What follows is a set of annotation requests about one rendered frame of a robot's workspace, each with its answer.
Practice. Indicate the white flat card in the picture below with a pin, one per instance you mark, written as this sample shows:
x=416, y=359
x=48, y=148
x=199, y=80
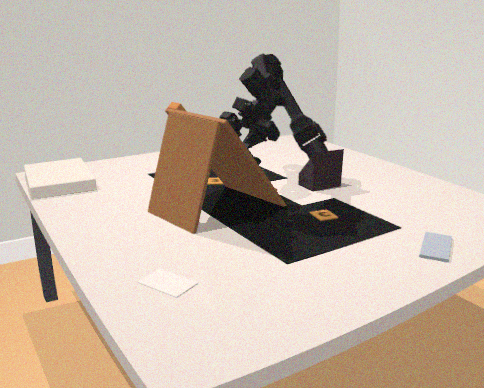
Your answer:
x=168, y=283

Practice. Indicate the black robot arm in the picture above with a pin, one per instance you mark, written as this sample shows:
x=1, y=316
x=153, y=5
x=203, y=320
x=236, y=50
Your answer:
x=265, y=81

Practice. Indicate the cream flat block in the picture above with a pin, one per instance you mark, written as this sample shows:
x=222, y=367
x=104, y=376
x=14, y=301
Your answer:
x=58, y=178

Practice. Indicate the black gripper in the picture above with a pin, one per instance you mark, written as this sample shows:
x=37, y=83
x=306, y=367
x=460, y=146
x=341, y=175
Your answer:
x=259, y=130

